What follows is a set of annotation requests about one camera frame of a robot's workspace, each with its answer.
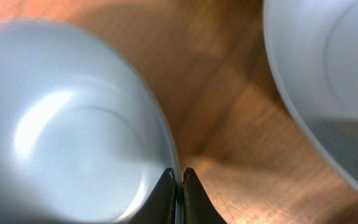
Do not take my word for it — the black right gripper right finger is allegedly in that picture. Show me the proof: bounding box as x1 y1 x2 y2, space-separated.
182 167 226 224

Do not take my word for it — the light grey small bowl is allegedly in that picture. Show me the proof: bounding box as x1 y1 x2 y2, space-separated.
0 19 180 223

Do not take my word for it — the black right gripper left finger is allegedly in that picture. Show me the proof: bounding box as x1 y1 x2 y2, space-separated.
129 168 177 224

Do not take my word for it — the white small bowl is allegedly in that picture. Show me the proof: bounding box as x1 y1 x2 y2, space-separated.
263 0 358 191

